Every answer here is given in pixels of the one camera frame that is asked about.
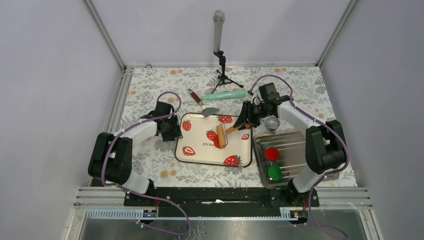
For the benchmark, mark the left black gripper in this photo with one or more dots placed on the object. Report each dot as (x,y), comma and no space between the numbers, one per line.
(176,131)

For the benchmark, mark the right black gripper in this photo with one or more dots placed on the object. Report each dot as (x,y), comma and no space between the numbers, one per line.
(245,116)

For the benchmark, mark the wooden dough roller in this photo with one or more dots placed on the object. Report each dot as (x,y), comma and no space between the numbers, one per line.
(223,133)

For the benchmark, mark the strawberry print white tray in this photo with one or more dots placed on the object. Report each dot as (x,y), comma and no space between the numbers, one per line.
(200,141)

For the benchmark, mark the orange dough piece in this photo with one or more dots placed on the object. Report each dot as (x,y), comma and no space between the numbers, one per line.
(217,142)

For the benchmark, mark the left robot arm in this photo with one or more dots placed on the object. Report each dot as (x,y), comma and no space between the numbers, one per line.
(112,156)

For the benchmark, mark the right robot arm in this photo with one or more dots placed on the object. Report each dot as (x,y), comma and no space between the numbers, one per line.
(325,148)

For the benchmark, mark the red dough disc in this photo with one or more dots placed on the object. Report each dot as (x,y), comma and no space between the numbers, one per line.
(272,154)

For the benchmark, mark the green dough disc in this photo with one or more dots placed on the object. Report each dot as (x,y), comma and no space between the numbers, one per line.
(275,173)

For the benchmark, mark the small round metal cup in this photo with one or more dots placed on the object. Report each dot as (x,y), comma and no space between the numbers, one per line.
(271,124)

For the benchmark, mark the mint green rolling pin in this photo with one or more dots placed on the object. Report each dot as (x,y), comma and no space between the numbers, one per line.
(236,94)

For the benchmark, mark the floral pattern table mat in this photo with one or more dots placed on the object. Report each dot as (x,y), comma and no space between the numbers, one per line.
(155,159)

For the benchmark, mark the black tripod mic stand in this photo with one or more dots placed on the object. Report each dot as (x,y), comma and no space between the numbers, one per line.
(223,79)

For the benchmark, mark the stainless steel tray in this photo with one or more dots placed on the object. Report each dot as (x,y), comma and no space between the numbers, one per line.
(291,146)

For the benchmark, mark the silver microphone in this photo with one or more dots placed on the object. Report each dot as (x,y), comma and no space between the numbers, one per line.
(218,20)

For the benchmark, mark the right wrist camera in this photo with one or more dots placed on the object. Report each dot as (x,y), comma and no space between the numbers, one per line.
(268,92)

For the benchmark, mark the wooden handled metal scraper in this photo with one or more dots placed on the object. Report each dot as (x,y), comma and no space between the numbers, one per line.
(206,111)

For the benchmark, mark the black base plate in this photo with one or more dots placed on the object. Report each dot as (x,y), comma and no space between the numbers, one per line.
(204,202)

